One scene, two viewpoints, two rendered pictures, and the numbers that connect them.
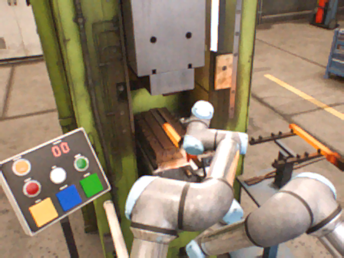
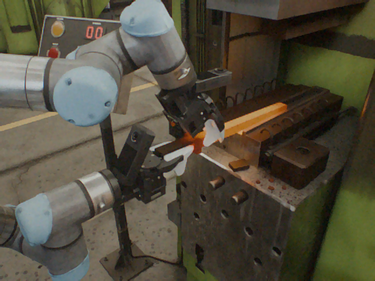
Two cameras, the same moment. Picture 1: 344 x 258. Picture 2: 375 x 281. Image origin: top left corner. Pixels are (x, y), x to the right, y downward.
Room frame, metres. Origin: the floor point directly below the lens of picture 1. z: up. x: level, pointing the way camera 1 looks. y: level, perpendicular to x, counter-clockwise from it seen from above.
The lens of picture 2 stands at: (0.91, -0.65, 1.39)
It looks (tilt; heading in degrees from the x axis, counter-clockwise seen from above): 31 degrees down; 68
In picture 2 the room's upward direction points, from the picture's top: straight up
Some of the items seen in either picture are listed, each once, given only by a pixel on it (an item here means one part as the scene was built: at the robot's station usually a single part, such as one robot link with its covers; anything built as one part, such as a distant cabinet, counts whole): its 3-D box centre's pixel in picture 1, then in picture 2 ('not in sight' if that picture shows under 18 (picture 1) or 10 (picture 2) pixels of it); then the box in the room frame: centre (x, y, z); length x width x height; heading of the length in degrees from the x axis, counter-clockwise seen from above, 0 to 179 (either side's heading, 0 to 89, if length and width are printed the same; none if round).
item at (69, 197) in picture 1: (68, 197); not in sight; (0.93, 0.40, 1.01); 0.07 x 0.05 x 0.07; 134
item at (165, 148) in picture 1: (161, 131); (276, 115); (1.48, 0.06, 0.96); 0.42 x 0.20 x 0.09; 19
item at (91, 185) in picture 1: (90, 185); not in sight; (1.00, 0.33, 1.01); 0.07 x 0.05 x 0.07; 134
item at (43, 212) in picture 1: (43, 212); not in sight; (0.86, 0.47, 1.01); 0.07 x 0.05 x 0.07; 134
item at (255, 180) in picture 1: (289, 168); not in sight; (1.47, -0.67, 0.68); 0.60 x 0.04 x 0.01; 113
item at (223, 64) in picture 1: (223, 71); not in sight; (1.51, -0.27, 1.27); 0.09 x 0.02 x 0.17; 109
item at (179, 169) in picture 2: not in sight; (180, 163); (1.10, -0.12, 1.00); 0.09 x 0.03 x 0.06; 16
